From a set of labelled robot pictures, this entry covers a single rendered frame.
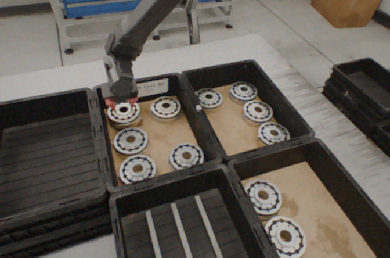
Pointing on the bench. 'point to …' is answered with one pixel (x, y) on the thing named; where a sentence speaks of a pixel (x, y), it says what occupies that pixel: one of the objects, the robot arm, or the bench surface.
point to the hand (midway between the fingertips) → (123, 108)
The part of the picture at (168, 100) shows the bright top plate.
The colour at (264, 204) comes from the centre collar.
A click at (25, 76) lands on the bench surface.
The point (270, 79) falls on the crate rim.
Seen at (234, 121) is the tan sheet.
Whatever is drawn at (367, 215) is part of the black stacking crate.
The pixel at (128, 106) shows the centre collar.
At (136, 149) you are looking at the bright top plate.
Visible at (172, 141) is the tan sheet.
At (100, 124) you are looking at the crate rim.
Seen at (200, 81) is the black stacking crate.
